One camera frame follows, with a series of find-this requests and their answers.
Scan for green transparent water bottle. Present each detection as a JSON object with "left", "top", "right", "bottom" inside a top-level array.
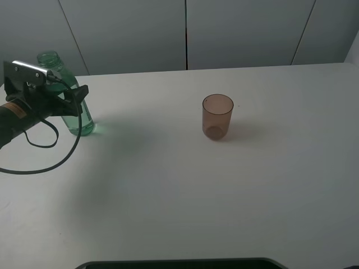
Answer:
[{"left": 37, "top": 50, "right": 95, "bottom": 136}]

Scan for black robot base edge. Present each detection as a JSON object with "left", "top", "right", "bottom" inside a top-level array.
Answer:
[{"left": 78, "top": 258, "right": 285, "bottom": 269}]

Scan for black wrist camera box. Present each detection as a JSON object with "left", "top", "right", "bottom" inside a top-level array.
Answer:
[{"left": 3, "top": 61, "right": 58, "bottom": 86}]

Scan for black camera cable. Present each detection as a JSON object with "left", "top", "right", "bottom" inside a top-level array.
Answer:
[{"left": 0, "top": 73, "right": 82, "bottom": 175}]

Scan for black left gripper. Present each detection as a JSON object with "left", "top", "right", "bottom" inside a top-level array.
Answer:
[{"left": 4, "top": 77, "right": 89, "bottom": 118}]

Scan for pink translucent plastic cup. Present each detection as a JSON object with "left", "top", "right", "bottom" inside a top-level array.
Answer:
[{"left": 202, "top": 94, "right": 234, "bottom": 141}]

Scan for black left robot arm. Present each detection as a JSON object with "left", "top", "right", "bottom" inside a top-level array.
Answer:
[{"left": 1, "top": 77, "right": 89, "bottom": 147}]

